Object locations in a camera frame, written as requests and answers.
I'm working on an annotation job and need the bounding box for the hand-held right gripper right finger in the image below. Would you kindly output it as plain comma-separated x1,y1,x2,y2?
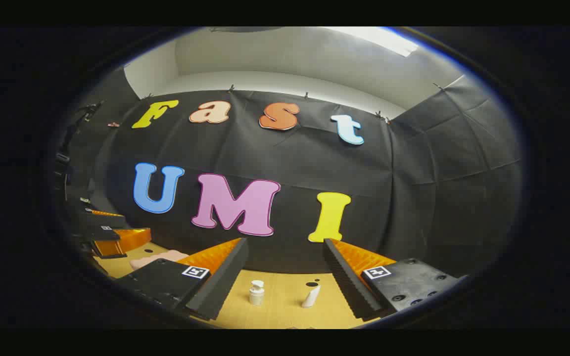
322,238,469,321

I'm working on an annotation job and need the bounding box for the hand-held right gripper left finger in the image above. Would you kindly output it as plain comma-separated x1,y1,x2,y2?
117,237,249,321

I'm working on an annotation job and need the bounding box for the pink suitcase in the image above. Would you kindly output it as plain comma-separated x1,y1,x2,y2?
129,250,190,270

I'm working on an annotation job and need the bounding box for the white pump bottle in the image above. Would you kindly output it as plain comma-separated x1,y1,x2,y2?
249,280,265,306

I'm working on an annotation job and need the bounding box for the white squeeze tube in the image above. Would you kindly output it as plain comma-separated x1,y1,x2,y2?
301,284,322,309

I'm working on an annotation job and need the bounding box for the black backdrop cloth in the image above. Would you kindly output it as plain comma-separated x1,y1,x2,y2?
50,67,525,277

